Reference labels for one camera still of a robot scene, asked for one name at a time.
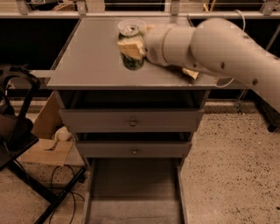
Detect green soda can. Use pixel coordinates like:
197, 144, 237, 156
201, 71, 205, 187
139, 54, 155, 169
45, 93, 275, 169
117, 32, 144, 70

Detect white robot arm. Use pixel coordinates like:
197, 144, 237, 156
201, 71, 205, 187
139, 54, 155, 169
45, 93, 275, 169
117, 18, 280, 111

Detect grey drawer cabinet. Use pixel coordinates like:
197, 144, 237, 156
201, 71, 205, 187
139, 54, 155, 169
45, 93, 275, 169
46, 16, 220, 224

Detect grey top drawer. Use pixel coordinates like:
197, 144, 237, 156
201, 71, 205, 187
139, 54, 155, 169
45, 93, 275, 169
57, 90, 207, 133

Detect grey drawer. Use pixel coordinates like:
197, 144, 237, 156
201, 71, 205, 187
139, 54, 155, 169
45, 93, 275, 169
57, 90, 207, 133
75, 132, 192, 158
81, 158, 188, 224

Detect grey middle drawer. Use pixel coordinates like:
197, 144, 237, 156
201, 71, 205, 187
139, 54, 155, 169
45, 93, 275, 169
75, 132, 192, 158

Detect grey bottom drawer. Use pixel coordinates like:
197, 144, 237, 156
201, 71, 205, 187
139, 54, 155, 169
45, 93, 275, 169
81, 158, 188, 224

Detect white ceramic bowl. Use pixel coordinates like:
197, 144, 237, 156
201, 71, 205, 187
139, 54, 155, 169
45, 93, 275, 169
118, 19, 146, 37

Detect brown chip bag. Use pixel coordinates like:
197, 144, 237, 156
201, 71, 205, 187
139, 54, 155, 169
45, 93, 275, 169
168, 66, 199, 80

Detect black stand with headset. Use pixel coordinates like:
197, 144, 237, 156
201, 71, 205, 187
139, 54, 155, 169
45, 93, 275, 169
0, 65, 86, 224

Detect cardboard box pieces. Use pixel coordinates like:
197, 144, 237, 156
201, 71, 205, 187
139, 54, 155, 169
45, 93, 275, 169
21, 94, 73, 166

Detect black cabinet at right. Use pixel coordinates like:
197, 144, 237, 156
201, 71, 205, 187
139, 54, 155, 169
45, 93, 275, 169
258, 99, 280, 132

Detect grey metal rail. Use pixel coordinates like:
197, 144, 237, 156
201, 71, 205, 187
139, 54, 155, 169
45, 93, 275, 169
0, 0, 280, 19

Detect black floor cable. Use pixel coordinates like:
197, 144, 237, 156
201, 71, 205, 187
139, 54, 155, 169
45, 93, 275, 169
47, 164, 86, 224

